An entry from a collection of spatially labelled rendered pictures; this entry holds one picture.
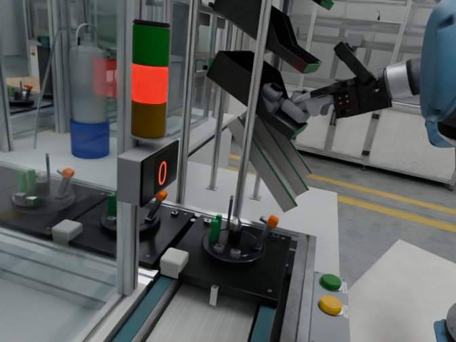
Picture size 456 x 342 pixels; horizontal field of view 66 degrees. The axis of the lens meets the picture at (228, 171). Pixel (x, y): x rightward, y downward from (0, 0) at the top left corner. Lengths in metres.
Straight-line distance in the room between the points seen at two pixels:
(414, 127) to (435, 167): 0.55
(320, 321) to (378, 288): 0.35
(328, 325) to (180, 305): 0.28
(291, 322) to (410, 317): 0.37
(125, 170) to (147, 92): 0.11
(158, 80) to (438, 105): 0.33
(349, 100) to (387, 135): 3.87
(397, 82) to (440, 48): 0.45
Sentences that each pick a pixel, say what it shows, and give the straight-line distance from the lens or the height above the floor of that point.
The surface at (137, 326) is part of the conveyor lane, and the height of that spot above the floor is 0.95.
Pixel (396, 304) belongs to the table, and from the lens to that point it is 0.98.
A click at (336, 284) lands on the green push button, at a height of 0.97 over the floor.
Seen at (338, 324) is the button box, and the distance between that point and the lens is 0.70.
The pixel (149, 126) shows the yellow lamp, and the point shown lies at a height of 1.28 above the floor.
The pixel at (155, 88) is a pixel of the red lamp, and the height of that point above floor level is 1.33.
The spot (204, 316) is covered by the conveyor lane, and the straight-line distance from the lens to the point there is 0.71.
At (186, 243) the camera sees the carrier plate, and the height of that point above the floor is 0.97.
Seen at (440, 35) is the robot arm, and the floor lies 1.43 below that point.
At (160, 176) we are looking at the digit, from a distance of 0.54.
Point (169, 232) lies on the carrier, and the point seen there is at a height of 0.97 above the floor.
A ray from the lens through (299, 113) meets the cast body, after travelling 0.89.
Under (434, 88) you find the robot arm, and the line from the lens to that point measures 0.37.
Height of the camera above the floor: 1.41
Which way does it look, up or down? 21 degrees down
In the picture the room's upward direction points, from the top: 7 degrees clockwise
